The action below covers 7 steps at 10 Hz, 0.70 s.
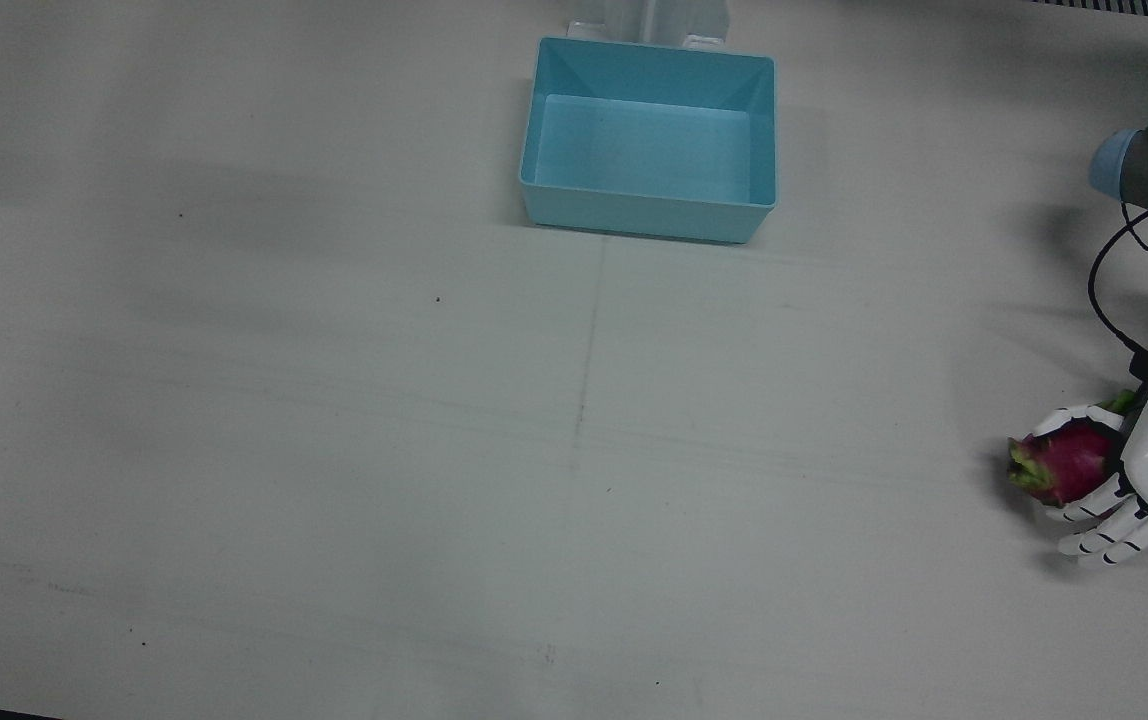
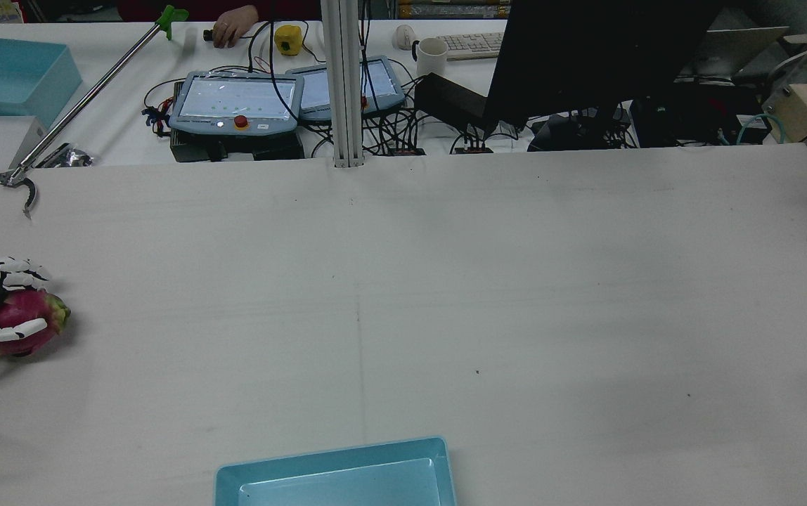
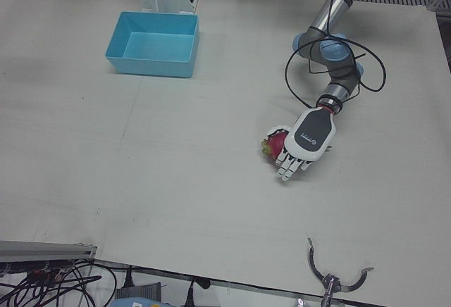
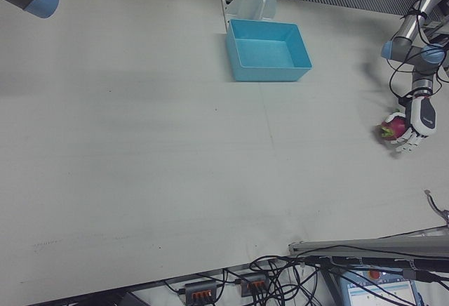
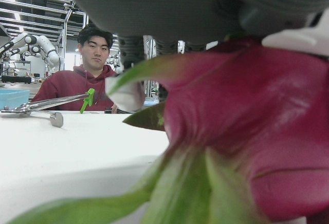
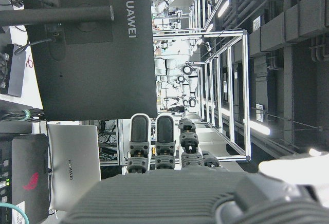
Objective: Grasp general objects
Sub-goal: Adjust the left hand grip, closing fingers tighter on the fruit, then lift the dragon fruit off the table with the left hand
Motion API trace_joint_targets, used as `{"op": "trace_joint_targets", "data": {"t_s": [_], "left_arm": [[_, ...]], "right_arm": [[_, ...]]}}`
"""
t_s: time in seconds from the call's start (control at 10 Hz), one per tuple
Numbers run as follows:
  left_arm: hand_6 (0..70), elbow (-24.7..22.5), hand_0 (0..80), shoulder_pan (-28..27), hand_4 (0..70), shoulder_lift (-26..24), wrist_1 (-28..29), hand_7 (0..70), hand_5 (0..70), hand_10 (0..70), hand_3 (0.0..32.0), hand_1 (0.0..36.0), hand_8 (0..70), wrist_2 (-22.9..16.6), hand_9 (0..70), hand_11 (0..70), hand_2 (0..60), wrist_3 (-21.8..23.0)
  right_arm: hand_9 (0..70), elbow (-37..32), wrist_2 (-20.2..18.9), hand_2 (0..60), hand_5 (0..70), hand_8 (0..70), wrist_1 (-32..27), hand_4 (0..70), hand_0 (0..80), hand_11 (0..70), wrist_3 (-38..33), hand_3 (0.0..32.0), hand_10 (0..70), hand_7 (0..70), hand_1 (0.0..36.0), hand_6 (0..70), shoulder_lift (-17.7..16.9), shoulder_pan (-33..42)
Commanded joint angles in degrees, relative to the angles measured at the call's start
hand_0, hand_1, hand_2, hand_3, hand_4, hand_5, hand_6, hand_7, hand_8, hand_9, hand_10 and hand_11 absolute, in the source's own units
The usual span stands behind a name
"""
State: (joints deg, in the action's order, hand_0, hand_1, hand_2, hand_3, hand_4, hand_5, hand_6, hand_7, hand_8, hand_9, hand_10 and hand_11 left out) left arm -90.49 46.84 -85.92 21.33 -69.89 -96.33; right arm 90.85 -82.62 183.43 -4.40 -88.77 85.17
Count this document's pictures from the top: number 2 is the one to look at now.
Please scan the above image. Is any pink dragon fruit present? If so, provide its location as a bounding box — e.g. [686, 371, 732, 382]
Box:
[0, 290, 72, 391]

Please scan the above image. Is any small white box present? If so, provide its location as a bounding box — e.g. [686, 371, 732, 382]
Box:
[8, 116, 50, 169]

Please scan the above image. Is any clear plastic bag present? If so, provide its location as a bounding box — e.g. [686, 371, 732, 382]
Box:
[37, 143, 96, 169]

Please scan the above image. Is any light blue plastic bin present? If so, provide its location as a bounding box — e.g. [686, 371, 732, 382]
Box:
[214, 436, 458, 506]
[0, 34, 84, 129]

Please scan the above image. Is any metal reacher grabber tool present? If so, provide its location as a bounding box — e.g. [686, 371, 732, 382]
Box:
[0, 5, 191, 221]

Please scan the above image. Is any black box under pendant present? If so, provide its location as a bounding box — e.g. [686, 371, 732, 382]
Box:
[169, 130, 305, 163]

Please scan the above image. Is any teach pendant with red button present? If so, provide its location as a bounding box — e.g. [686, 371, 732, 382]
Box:
[167, 70, 306, 136]

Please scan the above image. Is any person's bare hand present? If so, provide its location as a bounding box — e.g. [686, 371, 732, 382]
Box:
[212, 5, 261, 49]

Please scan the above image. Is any yellow emergency stop box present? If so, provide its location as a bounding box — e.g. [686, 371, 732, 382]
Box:
[273, 24, 305, 57]

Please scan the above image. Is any grey blue teach pendant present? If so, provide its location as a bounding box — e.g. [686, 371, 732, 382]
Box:
[285, 55, 406, 124]

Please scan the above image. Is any black power adapter box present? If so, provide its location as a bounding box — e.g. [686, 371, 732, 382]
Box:
[413, 72, 500, 131]

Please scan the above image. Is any white mug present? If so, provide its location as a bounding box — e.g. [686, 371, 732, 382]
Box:
[411, 37, 451, 79]

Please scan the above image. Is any white keyboard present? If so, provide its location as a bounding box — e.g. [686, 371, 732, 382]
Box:
[437, 32, 507, 61]

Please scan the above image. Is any black Huawei monitor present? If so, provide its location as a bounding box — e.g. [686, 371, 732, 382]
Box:
[484, 0, 722, 133]

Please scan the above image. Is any black computer with red logo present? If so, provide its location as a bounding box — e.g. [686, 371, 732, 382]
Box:
[631, 90, 771, 149]

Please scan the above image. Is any wooden block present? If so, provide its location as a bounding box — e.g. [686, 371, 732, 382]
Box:
[761, 83, 807, 145]

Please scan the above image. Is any aluminium profile post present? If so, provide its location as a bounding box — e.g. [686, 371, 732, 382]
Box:
[320, 0, 366, 169]

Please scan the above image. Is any teal network cable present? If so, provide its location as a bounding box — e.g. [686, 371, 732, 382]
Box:
[737, 112, 788, 145]

